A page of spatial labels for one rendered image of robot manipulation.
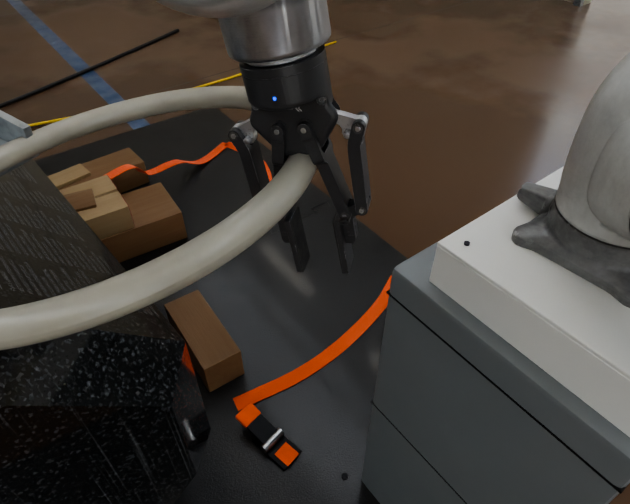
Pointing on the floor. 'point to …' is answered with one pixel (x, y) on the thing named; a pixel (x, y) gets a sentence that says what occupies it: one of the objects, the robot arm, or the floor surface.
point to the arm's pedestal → (480, 414)
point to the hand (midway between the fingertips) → (320, 242)
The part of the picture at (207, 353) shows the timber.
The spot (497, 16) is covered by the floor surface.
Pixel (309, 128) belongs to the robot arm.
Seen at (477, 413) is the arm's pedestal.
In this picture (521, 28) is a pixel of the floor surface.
